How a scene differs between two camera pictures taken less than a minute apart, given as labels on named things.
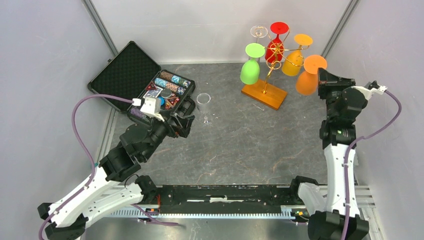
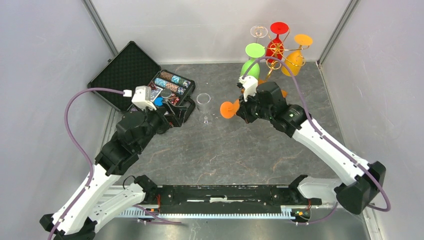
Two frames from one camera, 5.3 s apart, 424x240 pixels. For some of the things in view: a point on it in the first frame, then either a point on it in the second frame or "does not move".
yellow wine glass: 293,63 does not move
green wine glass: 250,71 does not move
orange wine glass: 306,84 → 228,110
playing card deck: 154,93 does not move
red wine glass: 274,49 does not move
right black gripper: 327,81 → 243,111
